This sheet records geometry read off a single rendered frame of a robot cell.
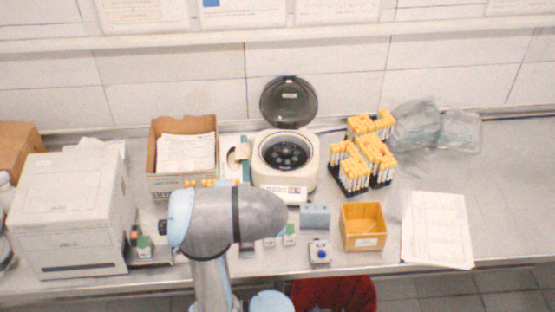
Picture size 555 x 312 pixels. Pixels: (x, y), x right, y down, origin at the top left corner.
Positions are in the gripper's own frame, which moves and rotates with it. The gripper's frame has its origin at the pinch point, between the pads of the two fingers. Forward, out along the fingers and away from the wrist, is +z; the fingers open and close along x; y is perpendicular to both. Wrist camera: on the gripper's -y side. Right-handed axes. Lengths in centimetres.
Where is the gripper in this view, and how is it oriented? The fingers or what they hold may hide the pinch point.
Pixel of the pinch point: (173, 251)
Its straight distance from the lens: 176.6
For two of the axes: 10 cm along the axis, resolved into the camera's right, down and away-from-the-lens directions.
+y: 8.7, 2.9, 4.1
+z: -4.9, 6.2, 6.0
